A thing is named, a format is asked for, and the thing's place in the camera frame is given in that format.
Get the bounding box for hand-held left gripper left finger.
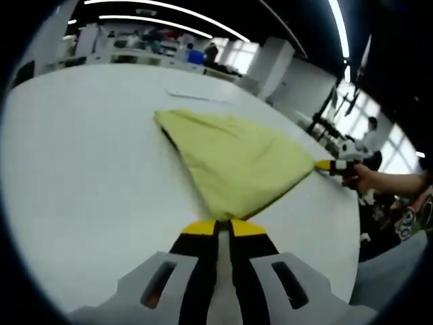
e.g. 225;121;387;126
69;219;220;325

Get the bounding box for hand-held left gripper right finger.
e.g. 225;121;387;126
228;218;376;325

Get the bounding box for yellow garment blue grey sleeves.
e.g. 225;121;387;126
153;108;317;221

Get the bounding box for person's right hand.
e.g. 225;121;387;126
342;165;377;192

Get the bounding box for black metal stand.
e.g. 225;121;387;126
305;84;360;144

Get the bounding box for person's printed shirt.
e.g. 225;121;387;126
388;175;433;242

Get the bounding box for curved ceiling light strip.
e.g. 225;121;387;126
327;0;352;83

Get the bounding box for white cabinet row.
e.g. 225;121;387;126
43;47;245;83

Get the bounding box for long ceiling light strip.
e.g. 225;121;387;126
84;0;252;43
98;14;214;39

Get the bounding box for black square object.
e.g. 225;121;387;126
18;60;35;83

